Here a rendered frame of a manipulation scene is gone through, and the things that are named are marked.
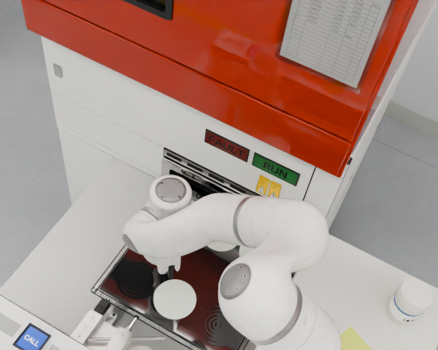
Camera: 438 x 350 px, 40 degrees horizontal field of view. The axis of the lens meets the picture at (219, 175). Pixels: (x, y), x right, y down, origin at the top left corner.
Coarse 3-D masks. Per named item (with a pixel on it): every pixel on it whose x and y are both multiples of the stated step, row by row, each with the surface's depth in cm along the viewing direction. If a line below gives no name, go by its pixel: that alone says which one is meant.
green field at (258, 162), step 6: (258, 156) 141; (258, 162) 142; (264, 162) 141; (270, 162) 140; (264, 168) 143; (270, 168) 142; (276, 168) 141; (282, 168) 139; (276, 174) 142; (282, 174) 141; (288, 174) 140; (294, 174) 139; (288, 180) 141; (294, 180) 140
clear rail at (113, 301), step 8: (104, 296) 140; (112, 304) 139; (128, 312) 138; (136, 312) 138; (144, 320) 137; (152, 320) 138; (160, 328) 136; (168, 336) 136; (176, 336) 136; (184, 344) 135; (192, 344) 135
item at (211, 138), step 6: (210, 138) 145; (216, 138) 144; (216, 144) 145; (222, 144) 144; (228, 144) 143; (234, 144) 142; (228, 150) 145; (234, 150) 144; (240, 150) 142; (246, 150) 141; (240, 156) 144; (246, 156) 143
